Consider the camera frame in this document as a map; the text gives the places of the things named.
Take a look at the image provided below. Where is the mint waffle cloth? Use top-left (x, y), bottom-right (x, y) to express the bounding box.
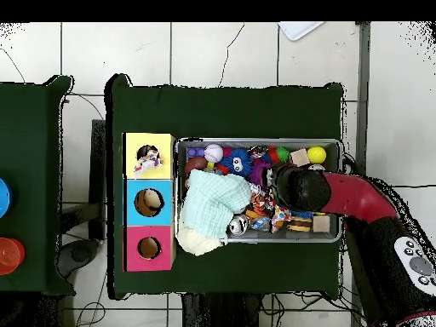
top-left (180, 169), bottom-right (254, 239)

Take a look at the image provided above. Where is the cream waffle cloth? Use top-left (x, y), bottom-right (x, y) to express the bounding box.
top-left (176, 222), bottom-right (227, 257)

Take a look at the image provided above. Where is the colourful dotted cloth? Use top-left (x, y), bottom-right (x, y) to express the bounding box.
top-left (269, 204), bottom-right (293, 235)
top-left (132, 145), bottom-right (165, 179)

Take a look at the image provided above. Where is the wooden box with three holes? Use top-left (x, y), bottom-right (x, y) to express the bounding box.
top-left (122, 132), bottom-right (177, 273)

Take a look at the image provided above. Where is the brown toy football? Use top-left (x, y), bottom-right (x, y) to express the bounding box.
top-left (184, 157), bottom-right (209, 177)

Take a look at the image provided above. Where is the white toy baseball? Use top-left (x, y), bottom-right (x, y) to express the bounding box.
top-left (204, 143), bottom-right (225, 164)

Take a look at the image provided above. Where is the blue fuzzy toy with eyes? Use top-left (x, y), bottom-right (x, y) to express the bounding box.
top-left (221, 148), bottom-right (253, 178)

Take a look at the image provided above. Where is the purple spiky toy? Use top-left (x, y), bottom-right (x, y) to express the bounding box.
top-left (247, 158), bottom-right (273, 186)

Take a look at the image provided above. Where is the dark green tablecloth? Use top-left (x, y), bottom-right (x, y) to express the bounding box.
top-left (105, 73), bottom-right (345, 301)
top-left (0, 75), bottom-right (76, 295)

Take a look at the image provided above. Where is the wooden block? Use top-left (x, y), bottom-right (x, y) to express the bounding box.
top-left (312, 215), bottom-right (330, 233)
top-left (290, 148), bottom-right (312, 168)

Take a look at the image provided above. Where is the yellow ball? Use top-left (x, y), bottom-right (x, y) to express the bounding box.
top-left (307, 145), bottom-right (327, 165)

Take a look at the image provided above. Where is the white tray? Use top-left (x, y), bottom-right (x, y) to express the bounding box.
top-left (278, 21), bottom-right (324, 42)

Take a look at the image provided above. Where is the blue disc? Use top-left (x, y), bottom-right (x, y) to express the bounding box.
top-left (0, 178), bottom-right (14, 219)

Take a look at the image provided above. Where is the red disc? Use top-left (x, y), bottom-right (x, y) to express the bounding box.
top-left (0, 237), bottom-right (26, 276)

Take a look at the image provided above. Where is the wire mesh bin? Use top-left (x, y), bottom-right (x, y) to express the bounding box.
top-left (174, 137), bottom-right (343, 244)

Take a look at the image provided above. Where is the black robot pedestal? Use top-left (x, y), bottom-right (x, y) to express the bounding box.
top-left (181, 293), bottom-right (273, 327)

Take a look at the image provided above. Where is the grey floor rail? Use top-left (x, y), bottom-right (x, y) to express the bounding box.
top-left (353, 21), bottom-right (371, 178)

